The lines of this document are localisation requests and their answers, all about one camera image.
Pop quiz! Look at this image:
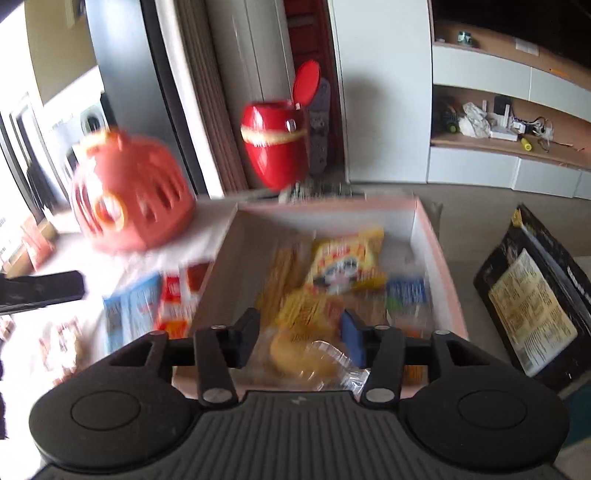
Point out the grey washing machine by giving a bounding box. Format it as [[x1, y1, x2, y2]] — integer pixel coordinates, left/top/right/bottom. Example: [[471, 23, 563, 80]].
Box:
[[42, 66, 108, 193]]

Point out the white shelf unit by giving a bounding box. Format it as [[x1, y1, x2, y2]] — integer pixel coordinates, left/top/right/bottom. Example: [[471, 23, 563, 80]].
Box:
[[427, 19, 590, 199]]

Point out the rice cracker packet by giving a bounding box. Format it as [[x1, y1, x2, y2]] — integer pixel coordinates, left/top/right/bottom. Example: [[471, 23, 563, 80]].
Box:
[[39, 318, 84, 386]]

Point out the yellow chips bag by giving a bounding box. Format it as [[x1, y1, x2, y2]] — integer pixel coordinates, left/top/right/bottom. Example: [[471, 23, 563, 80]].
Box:
[[273, 289, 344, 340]]

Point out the red spicy snack packet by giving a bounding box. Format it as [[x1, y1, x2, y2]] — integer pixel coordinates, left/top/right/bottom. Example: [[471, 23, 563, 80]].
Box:
[[154, 261, 211, 339]]

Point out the long bread stick packet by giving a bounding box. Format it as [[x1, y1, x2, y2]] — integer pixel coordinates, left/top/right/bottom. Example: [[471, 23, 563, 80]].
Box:
[[256, 245, 298, 327]]

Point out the light blue snack packet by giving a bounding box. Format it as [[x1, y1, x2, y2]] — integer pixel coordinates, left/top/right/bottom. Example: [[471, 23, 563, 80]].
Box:
[[103, 273, 162, 354]]

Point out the white table cloth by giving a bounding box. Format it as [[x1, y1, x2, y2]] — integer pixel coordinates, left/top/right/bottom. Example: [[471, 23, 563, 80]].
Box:
[[1, 198, 236, 417]]

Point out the pink cardboard box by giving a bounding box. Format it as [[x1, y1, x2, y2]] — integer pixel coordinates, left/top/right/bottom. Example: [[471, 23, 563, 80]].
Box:
[[193, 197, 467, 392]]

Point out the pink toy carrier case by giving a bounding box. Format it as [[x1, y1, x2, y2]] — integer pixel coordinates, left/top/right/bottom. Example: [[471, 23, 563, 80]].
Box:
[[70, 129, 195, 253]]

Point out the black printed bag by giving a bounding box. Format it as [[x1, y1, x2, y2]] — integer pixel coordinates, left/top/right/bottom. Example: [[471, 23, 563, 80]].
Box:
[[474, 203, 590, 392]]

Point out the round bun in wrapper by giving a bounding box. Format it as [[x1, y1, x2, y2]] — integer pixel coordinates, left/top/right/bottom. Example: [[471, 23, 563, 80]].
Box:
[[235, 329, 370, 395]]

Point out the red trash bin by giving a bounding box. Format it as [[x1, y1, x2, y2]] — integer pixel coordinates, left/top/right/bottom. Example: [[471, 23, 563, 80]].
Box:
[[240, 60, 321, 191]]

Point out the yellow noodle snack bag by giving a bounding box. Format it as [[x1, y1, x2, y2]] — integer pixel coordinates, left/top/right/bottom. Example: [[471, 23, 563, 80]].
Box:
[[304, 228, 386, 295]]

